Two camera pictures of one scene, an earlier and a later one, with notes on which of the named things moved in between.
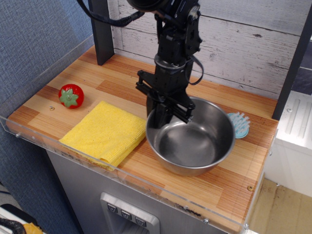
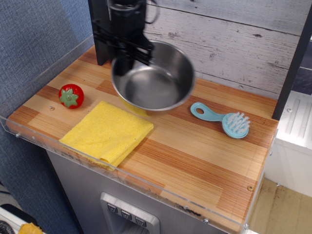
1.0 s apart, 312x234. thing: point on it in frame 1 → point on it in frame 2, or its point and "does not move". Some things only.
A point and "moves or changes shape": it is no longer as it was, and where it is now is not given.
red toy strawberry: (71, 96) does not move
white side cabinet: (289, 162) does not move
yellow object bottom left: (31, 228) does not move
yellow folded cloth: (107, 135) does not move
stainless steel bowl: (197, 147) moves or changes shape
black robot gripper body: (169, 85) → (124, 33)
